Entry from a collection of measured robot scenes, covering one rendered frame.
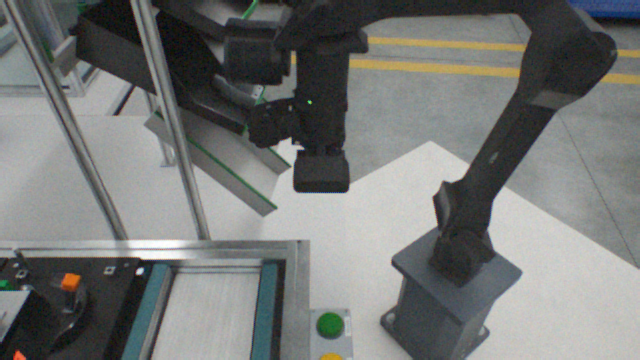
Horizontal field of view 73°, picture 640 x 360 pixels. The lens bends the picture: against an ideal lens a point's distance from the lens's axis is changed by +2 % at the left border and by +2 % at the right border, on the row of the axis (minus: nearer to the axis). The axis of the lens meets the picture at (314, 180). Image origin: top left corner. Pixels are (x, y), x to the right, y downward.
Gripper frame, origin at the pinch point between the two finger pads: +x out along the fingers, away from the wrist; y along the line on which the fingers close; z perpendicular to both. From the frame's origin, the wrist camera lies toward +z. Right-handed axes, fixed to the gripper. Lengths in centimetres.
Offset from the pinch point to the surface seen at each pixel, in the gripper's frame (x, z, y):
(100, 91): 40, 73, -84
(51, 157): 40, 73, -49
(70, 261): 28, 45, -6
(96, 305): 28.4, 37.2, 3.3
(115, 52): -6.6, 30.9, -18.3
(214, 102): 3.5, 18.0, -20.8
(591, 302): 39, -54, -5
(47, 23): 16, 79, -81
